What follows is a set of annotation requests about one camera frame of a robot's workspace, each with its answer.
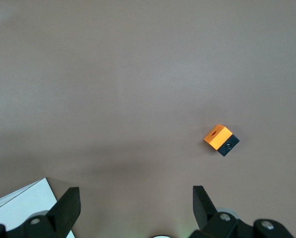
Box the brown table cover sheet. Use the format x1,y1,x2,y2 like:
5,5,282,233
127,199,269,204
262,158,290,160
0,0,296,238

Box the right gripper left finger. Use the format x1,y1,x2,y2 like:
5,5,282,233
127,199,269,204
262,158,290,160
0,186,80,238

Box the white drawer cabinet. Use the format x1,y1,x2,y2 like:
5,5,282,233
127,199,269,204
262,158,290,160
0,177,75,238

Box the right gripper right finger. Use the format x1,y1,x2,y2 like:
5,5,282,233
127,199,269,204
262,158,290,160
189,185,294,238

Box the orange and black box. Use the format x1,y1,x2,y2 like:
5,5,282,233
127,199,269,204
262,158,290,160
203,124,240,158

